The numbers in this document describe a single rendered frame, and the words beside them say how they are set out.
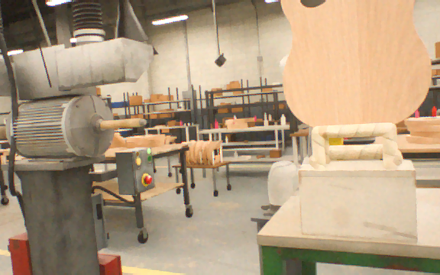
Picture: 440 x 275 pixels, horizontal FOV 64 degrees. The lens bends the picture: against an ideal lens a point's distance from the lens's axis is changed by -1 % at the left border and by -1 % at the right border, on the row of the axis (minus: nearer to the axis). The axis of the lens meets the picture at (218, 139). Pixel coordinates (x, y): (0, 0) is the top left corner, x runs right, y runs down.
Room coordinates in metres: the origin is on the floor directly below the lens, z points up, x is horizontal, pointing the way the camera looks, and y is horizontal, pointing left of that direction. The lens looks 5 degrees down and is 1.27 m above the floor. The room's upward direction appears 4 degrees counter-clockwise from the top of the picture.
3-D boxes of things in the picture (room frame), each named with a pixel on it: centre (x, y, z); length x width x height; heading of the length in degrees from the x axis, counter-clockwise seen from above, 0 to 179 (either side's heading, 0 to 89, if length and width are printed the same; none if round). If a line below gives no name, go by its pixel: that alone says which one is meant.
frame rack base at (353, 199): (0.92, -0.35, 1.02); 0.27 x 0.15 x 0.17; 66
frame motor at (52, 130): (1.51, 0.65, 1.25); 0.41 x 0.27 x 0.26; 66
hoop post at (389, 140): (0.85, -0.41, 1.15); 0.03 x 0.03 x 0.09
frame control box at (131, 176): (1.69, 0.48, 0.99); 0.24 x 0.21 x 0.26; 66
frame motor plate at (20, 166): (1.52, 0.71, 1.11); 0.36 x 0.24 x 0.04; 66
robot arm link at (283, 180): (1.89, -0.33, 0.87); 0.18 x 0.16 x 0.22; 102
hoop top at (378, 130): (0.88, -0.33, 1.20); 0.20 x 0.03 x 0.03; 65
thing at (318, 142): (0.92, -0.25, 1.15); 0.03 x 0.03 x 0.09
